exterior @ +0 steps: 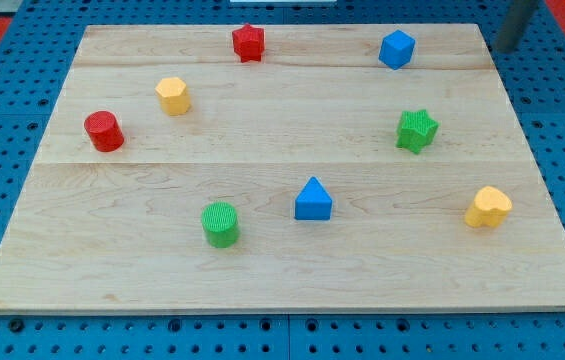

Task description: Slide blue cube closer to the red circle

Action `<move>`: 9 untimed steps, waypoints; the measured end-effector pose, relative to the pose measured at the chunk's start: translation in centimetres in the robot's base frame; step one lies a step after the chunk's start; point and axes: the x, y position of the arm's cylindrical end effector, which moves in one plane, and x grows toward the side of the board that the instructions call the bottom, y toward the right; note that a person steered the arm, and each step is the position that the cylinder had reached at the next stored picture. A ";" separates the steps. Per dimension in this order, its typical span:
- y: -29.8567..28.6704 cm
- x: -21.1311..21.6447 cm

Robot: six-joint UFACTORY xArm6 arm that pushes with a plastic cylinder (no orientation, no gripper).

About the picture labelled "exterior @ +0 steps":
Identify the blue cube block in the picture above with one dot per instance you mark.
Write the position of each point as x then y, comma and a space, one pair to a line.
396, 49

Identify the blue triangle block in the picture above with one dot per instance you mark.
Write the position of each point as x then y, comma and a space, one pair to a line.
313, 202

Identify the light wooden board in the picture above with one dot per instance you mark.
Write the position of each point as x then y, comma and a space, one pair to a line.
111, 233

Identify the green cylinder block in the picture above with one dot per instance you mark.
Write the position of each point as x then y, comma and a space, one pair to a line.
220, 224

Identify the red star block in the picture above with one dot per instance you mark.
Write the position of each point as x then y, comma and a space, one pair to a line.
249, 43

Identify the yellow hexagon block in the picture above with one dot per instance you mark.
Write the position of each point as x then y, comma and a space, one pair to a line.
173, 96

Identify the green star block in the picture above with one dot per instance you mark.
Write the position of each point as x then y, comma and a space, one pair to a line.
416, 130

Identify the red cylinder block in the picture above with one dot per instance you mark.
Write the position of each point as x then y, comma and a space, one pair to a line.
103, 130

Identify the yellow heart block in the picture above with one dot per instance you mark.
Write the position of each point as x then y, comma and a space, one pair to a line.
489, 208

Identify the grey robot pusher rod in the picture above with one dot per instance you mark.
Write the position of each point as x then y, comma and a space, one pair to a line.
514, 25

